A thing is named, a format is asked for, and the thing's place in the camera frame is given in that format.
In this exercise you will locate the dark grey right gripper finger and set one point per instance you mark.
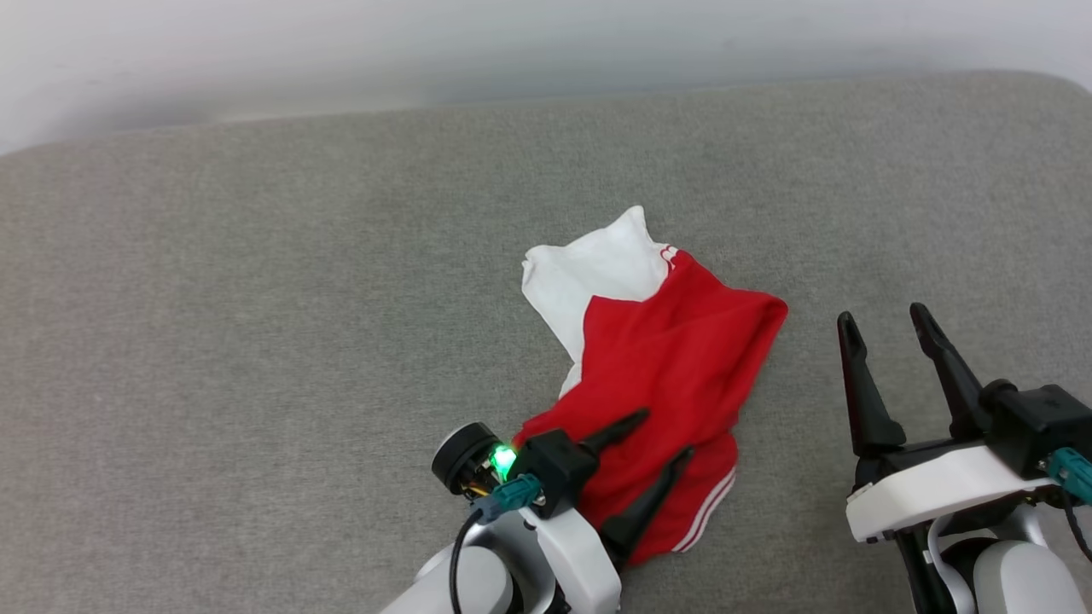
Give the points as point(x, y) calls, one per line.
point(955, 384)
point(866, 401)

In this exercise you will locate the black round left gripper motor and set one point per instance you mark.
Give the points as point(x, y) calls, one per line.
point(461, 456)

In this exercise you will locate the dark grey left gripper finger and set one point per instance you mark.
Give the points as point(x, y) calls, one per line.
point(614, 429)
point(644, 512)

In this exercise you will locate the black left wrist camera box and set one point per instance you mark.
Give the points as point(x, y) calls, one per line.
point(554, 465)

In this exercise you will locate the grey fabric sofa seat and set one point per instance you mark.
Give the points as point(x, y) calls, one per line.
point(256, 341)

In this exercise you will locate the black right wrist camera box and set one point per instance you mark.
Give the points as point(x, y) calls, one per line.
point(1036, 426)

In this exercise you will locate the red and white garment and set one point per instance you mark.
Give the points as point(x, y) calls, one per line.
point(674, 358)

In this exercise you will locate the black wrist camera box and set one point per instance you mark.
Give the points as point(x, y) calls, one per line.
point(1036, 426)
point(554, 465)

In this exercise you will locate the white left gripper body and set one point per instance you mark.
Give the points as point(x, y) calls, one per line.
point(580, 563)

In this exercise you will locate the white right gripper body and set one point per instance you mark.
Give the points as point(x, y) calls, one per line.
point(938, 495)

